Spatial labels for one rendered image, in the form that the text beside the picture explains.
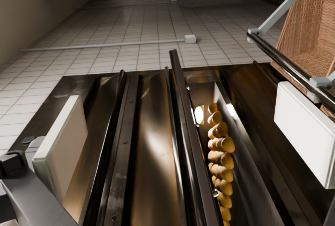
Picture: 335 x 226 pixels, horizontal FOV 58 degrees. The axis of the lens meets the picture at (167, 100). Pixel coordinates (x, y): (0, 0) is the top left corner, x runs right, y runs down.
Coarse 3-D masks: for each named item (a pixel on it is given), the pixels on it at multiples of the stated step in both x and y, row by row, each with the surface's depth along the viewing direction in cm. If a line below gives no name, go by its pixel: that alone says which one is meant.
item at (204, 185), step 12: (180, 72) 139; (180, 84) 127; (192, 120) 99; (192, 132) 93; (192, 144) 87; (204, 168) 77; (204, 180) 73; (204, 192) 70; (204, 204) 67; (216, 216) 63
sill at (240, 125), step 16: (224, 80) 165; (224, 96) 155; (240, 112) 132; (240, 128) 127; (256, 144) 110; (256, 160) 107; (272, 160) 102; (272, 176) 95; (272, 192) 93; (288, 192) 88; (288, 208) 83; (288, 224) 82; (304, 224) 78
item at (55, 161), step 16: (64, 112) 17; (80, 112) 19; (64, 128) 16; (80, 128) 19; (48, 144) 14; (64, 144) 16; (80, 144) 19; (32, 160) 13; (48, 160) 13; (64, 160) 16; (48, 176) 14; (64, 176) 15; (64, 192) 15
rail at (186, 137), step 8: (176, 80) 132; (176, 88) 125; (176, 96) 118; (184, 120) 100; (184, 128) 96; (184, 136) 92; (184, 144) 89; (192, 160) 81; (192, 168) 78; (192, 176) 76; (192, 184) 73; (192, 192) 71; (200, 200) 68; (200, 208) 66; (200, 216) 64; (200, 224) 62
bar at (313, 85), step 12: (288, 0) 103; (276, 12) 105; (264, 24) 107; (252, 36) 104; (264, 48) 93; (276, 60) 84; (288, 60) 79; (288, 72) 77; (300, 72) 72; (300, 84) 71; (312, 84) 65; (324, 84) 64; (312, 96) 66; (324, 96) 61
